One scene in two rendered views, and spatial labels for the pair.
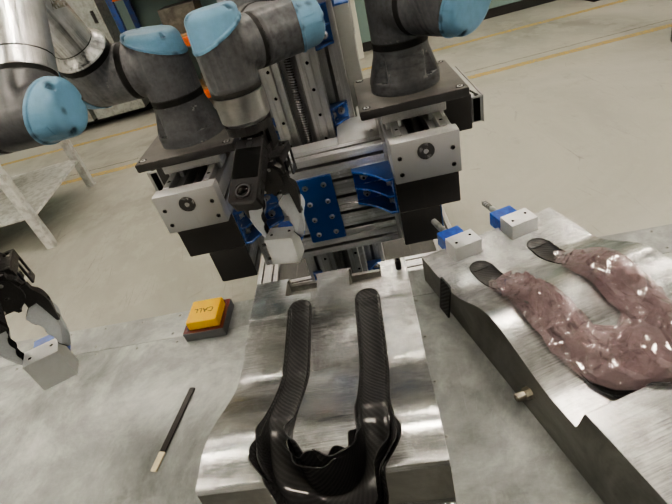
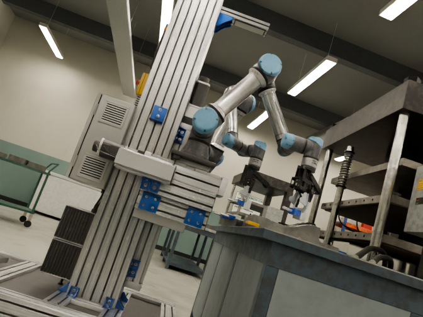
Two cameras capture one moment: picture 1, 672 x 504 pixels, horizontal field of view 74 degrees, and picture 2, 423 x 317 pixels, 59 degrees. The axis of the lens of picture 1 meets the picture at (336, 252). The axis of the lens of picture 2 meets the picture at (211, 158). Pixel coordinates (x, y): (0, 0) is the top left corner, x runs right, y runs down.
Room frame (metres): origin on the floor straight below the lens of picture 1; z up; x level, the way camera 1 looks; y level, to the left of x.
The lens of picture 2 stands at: (1.32, 2.07, 0.71)
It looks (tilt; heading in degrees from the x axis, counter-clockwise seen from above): 11 degrees up; 259
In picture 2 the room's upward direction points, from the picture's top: 18 degrees clockwise
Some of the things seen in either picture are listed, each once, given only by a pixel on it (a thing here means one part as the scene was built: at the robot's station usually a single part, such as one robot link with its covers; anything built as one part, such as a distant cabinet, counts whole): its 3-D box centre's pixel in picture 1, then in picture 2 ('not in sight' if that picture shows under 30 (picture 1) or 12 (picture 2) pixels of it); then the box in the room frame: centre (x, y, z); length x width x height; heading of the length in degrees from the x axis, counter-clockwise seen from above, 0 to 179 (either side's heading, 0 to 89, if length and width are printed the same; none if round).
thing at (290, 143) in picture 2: not in sight; (292, 143); (0.64, 0.43, 1.25); 0.11 x 0.11 x 0.08; 80
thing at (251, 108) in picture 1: (240, 107); (254, 163); (0.68, 0.08, 1.17); 0.08 x 0.08 x 0.05
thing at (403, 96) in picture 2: not in sight; (401, 156); (-0.60, -0.39, 1.75); 1.30 x 0.84 x 0.61; 81
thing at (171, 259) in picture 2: not in sight; (187, 243); (-0.11, -4.90, 0.44); 1.90 x 0.70 x 0.89; 86
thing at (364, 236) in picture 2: not in sight; (387, 250); (-0.65, -0.38, 1.01); 1.10 x 0.74 x 0.05; 81
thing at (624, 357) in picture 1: (587, 297); not in sight; (0.39, -0.30, 0.90); 0.26 x 0.18 x 0.08; 8
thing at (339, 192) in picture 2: not in sight; (332, 222); (-0.29, -0.61, 1.10); 0.05 x 0.05 x 1.30
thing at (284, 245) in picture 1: (291, 229); (238, 202); (0.70, 0.07, 0.93); 0.13 x 0.05 x 0.05; 161
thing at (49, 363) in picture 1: (52, 344); (293, 211); (0.57, 0.47, 0.93); 0.13 x 0.05 x 0.05; 18
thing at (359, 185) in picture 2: not in sight; (401, 187); (-0.66, -0.38, 1.51); 1.10 x 0.70 x 0.05; 81
